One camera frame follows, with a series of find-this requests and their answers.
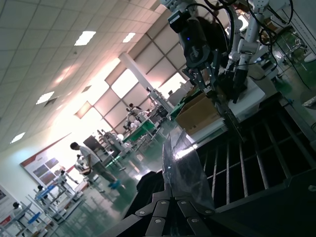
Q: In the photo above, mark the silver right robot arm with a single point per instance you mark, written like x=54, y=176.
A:
x=177, y=5

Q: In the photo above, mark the printed brown cardboard carton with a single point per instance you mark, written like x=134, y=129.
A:
x=197, y=116

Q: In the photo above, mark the person in white shirt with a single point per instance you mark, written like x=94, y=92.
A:
x=89, y=155

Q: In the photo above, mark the grey translucent antistatic bag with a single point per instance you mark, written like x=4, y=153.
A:
x=185, y=172

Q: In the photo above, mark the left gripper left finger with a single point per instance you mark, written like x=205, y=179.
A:
x=153, y=219

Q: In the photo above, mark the dark haired person at bench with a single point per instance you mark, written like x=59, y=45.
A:
x=134, y=109

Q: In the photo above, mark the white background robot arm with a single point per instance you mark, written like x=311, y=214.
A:
x=254, y=24

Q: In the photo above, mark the red framed poster board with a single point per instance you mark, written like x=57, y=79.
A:
x=44, y=168

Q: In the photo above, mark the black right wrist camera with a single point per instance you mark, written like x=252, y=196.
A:
x=179, y=21

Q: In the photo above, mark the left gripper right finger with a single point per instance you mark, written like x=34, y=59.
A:
x=192, y=219

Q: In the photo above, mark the white workbench block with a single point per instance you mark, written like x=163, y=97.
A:
x=249, y=98

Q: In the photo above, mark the black slotted plastic container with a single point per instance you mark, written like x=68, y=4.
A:
x=271, y=209

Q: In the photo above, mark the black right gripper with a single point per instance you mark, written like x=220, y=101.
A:
x=196, y=47

